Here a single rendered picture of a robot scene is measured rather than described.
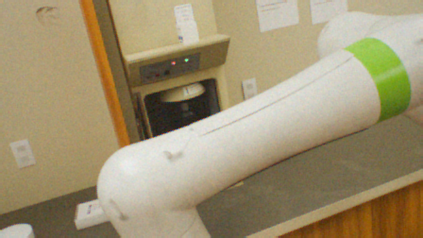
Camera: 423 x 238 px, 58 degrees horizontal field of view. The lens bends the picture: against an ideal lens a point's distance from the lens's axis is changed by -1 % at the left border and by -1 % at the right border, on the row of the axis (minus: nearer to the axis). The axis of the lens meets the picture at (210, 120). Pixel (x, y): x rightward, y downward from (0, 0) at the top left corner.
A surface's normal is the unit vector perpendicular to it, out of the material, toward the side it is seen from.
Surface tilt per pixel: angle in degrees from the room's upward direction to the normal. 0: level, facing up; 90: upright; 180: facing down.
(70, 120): 90
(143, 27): 90
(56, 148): 90
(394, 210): 90
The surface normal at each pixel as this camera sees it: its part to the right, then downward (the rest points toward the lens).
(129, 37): 0.32, 0.25
